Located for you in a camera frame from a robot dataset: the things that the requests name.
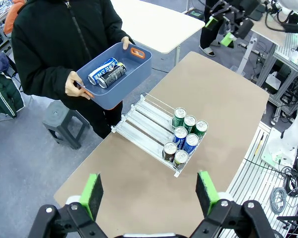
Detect person in orange hoodie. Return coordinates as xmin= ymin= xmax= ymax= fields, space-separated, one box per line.
xmin=3 ymin=0 xmax=25 ymax=35

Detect dark jacket on chair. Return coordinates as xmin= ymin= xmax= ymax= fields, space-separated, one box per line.
xmin=0 ymin=53 xmax=25 ymax=119

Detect blue plastic bin orange handles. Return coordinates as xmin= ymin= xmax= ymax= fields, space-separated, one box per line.
xmin=75 ymin=41 xmax=153 ymax=110

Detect black Pepsi can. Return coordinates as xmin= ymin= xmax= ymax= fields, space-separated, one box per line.
xmin=162 ymin=141 xmax=178 ymax=162
xmin=173 ymin=149 xmax=189 ymax=171
xmin=97 ymin=61 xmax=127 ymax=89

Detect person in black jacket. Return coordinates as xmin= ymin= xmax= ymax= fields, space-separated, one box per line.
xmin=11 ymin=0 xmax=136 ymax=139

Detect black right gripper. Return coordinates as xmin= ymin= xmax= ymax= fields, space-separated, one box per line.
xmin=205 ymin=0 xmax=260 ymax=47

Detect grey coiled cable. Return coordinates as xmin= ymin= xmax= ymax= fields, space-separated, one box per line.
xmin=270 ymin=187 xmax=288 ymax=215

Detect black right arm cable sleeve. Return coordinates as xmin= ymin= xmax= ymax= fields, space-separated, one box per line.
xmin=264 ymin=0 xmax=298 ymax=33

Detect person's left forearm black sleeve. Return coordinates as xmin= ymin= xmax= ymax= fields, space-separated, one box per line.
xmin=105 ymin=14 xmax=135 ymax=45

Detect person's right hand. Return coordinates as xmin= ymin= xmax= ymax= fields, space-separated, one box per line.
xmin=65 ymin=70 xmax=91 ymax=100

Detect white clear can dispenser rack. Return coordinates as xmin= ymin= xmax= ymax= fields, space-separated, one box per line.
xmin=111 ymin=92 xmax=210 ymax=178

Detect blue Pocari Sweat can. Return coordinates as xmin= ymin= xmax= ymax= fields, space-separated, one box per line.
xmin=182 ymin=133 xmax=200 ymax=156
xmin=87 ymin=57 xmax=119 ymax=86
xmin=173 ymin=125 xmax=188 ymax=147

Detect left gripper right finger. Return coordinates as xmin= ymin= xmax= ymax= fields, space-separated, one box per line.
xmin=191 ymin=170 xmax=276 ymax=238

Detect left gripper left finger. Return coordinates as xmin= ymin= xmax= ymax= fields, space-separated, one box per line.
xmin=27 ymin=173 xmax=107 ymax=238

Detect person's right forearm black sleeve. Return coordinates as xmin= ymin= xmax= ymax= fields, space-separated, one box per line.
xmin=21 ymin=59 xmax=74 ymax=101

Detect aluminium profile frame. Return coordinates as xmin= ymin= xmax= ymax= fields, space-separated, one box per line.
xmin=253 ymin=37 xmax=298 ymax=124

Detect white slatted base platform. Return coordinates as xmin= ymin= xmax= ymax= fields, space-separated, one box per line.
xmin=221 ymin=121 xmax=298 ymax=238

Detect large white table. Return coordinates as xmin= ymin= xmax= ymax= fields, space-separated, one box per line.
xmin=111 ymin=0 xmax=206 ymax=70

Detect black cable bundle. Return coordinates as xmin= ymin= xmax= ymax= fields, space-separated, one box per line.
xmin=283 ymin=148 xmax=298 ymax=199

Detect grey plastic stool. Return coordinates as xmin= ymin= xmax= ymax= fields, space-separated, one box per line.
xmin=42 ymin=101 xmax=91 ymax=149

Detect person in dark trousers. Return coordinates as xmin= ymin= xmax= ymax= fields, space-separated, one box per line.
xmin=199 ymin=0 xmax=225 ymax=58

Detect green Chilsung cider can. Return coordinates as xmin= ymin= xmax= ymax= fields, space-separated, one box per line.
xmin=194 ymin=120 xmax=209 ymax=138
xmin=183 ymin=115 xmax=197 ymax=133
xmin=173 ymin=107 xmax=187 ymax=127

